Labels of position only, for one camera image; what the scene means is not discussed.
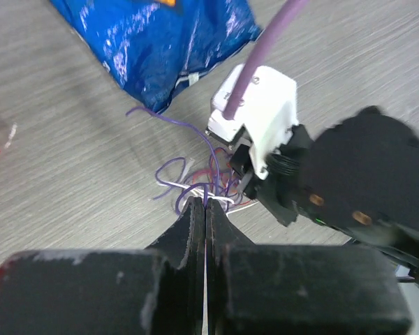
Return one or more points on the blue Doritos chip bag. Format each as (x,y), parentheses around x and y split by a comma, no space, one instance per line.
(156,49)

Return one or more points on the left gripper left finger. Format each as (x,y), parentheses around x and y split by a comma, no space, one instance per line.
(155,290)

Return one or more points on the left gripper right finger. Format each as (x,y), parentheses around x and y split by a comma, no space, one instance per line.
(297,289)

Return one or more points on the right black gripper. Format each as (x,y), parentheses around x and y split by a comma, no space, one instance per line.
(277,190)

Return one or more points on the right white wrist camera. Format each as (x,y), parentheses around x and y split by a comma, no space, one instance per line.
(267,112)

